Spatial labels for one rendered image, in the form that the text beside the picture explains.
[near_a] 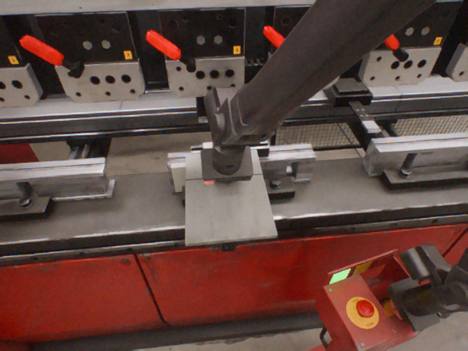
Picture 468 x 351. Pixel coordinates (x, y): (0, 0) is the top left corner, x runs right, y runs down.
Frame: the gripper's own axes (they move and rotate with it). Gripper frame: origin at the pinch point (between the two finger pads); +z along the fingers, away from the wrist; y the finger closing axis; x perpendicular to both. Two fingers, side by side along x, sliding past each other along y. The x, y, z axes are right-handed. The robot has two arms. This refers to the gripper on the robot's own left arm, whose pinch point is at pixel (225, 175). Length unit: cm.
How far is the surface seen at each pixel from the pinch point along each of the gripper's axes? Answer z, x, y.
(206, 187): 0.3, 2.3, 4.4
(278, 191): 11.1, 1.9, -14.5
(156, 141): 158, -84, 40
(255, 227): -5.3, 12.9, -4.6
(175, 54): -21.9, -15.7, 7.9
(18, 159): 64, -36, 84
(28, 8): -25.8, -22.6, 30.8
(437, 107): 22, -26, -77
